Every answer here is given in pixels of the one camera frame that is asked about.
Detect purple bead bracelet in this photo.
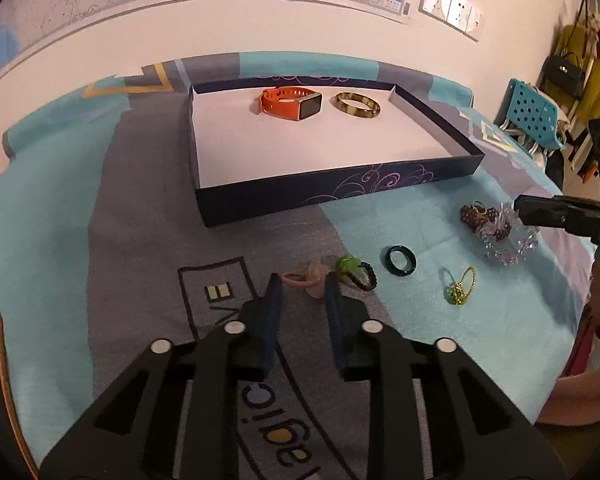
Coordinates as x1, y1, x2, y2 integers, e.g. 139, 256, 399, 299
460, 202, 512, 242

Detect teal grey printed blanket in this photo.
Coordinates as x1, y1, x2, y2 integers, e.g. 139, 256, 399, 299
0, 51, 600, 480

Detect dark blue cardboard box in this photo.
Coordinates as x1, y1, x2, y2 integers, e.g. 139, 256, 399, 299
187, 81, 486, 228

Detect brown yellow bangle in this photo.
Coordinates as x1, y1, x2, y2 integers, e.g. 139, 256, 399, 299
334, 91, 382, 121

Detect black handbag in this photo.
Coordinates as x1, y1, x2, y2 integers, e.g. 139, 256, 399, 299
540, 52, 588, 101

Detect dark green ring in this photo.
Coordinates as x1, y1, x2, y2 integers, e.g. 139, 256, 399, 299
384, 245, 418, 278

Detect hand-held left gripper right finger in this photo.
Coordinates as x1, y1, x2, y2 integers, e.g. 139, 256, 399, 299
324, 275, 566, 480

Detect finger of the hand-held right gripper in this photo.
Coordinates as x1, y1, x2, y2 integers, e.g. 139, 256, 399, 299
513, 194, 600, 235

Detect orange smartwatch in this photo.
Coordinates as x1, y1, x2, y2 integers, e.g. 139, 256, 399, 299
255, 86, 324, 122

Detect person's right forearm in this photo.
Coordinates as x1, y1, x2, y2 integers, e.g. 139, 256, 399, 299
535, 370, 600, 427

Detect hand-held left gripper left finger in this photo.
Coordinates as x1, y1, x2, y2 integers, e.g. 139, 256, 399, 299
40, 272, 286, 480

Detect gold green pendant ring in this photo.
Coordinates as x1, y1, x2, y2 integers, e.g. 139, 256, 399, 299
440, 266, 477, 306

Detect clear crystal bracelet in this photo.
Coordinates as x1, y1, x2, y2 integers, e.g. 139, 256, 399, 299
482, 205, 540, 267

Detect teal perforated chair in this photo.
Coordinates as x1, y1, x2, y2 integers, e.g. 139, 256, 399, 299
502, 77, 566, 153

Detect pink hair tie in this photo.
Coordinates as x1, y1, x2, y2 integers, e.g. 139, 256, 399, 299
281, 255, 337, 302

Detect white red hanging ornament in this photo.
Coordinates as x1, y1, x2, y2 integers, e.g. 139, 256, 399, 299
586, 2, 600, 57

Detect black green hair tie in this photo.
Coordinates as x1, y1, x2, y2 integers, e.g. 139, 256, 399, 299
334, 255, 379, 292

